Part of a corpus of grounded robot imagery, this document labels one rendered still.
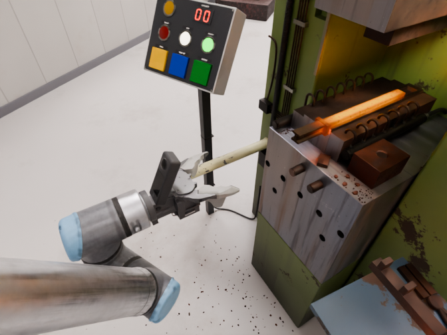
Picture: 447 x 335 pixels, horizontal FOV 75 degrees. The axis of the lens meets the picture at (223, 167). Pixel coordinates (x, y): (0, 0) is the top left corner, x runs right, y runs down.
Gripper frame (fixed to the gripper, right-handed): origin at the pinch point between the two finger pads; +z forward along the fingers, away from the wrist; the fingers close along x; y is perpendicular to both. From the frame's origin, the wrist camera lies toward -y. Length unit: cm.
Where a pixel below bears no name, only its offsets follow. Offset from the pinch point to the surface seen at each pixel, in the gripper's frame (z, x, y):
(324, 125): 31.4, 1.1, -1.3
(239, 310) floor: 8, 1, 100
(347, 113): 41.8, -0.1, -1.0
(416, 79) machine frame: 81, -4, 1
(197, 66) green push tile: 16.8, -45.9, -2.8
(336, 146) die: 33.0, 5.8, 3.5
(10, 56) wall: -56, -261, 58
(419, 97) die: 71, 4, 1
